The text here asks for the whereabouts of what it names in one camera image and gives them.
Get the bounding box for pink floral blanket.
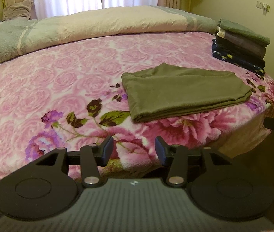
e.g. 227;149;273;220
0;30;274;182

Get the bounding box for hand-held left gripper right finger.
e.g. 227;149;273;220
155;136;233;188

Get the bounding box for navy printed folded garment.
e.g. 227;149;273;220
211;44;265;76

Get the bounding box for grey and pink duvet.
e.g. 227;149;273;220
0;5;219;70

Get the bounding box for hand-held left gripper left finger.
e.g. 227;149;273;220
37;136;114;188

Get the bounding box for pinkish grey folded blanket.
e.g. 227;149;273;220
2;1;33;22

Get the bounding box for black folded garment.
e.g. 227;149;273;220
213;37;266;68

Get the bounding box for olive green pants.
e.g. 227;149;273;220
121;62;253;124

